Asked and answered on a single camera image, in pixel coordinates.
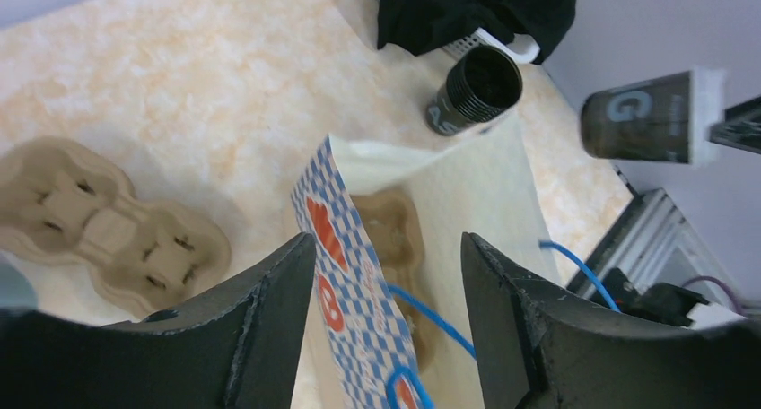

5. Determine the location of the white plastic basket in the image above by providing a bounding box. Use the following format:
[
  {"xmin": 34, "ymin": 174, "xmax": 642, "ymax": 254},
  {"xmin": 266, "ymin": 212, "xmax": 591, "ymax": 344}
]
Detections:
[{"xmin": 347, "ymin": 0, "xmax": 542, "ymax": 65}]

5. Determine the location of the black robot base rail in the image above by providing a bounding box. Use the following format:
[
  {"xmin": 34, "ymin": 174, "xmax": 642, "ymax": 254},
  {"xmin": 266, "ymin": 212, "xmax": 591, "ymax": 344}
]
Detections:
[{"xmin": 586, "ymin": 189, "xmax": 747, "ymax": 329}]

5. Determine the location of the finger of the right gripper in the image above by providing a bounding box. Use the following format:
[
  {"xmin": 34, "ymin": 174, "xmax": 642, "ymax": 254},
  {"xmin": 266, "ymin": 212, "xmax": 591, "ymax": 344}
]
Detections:
[{"xmin": 710, "ymin": 96, "xmax": 761, "ymax": 154}]

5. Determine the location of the cardboard cup carrier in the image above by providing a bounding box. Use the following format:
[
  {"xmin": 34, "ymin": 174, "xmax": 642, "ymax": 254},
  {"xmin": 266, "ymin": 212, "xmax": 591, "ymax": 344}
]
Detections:
[
  {"xmin": 351, "ymin": 187, "xmax": 441, "ymax": 371},
  {"xmin": 1, "ymin": 136, "xmax": 232, "ymax": 318}
]

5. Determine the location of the blue straw holder cup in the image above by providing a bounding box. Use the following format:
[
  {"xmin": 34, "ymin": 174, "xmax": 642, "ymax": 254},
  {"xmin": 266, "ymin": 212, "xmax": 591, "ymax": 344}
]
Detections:
[{"xmin": 0, "ymin": 257, "xmax": 38, "ymax": 309}]

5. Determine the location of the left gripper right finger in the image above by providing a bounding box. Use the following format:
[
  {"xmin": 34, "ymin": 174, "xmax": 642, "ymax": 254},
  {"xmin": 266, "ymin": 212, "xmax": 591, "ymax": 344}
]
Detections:
[{"xmin": 460, "ymin": 233, "xmax": 760, "ymax": 408}]

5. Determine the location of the stack of black cups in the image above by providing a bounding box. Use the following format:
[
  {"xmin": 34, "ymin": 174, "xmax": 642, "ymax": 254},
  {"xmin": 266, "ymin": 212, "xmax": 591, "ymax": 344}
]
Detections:
[{"xmin": 424, "ymin": 46, "xmax": 523, "ymax": 136}]

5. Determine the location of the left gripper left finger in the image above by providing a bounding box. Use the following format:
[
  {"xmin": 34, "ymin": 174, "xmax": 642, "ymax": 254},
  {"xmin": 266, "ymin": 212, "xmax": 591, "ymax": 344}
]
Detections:
[{"xmin": 1, "ymin": 233, "xmax": 316, "ymax": 408}]

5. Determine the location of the black coffee cup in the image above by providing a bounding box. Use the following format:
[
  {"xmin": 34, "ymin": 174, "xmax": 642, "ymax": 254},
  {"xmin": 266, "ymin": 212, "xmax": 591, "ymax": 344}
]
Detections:
[{"xmin": 580, "ymin": 71, "xmax": 692, "ymax": 164}]

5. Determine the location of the checkered paper takeout bag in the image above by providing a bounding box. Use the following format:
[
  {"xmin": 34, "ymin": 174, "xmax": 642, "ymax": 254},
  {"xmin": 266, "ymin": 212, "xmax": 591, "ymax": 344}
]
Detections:
[{"xmin": 290, "ymin": 111, "xmax": 623, "ymax": 409}]

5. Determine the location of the black cloth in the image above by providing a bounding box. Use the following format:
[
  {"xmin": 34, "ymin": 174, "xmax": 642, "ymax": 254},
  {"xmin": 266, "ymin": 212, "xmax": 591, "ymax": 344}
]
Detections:
[{"xmin": 377, "ymin": 0, "xmax": 577, "ymax": 65}]

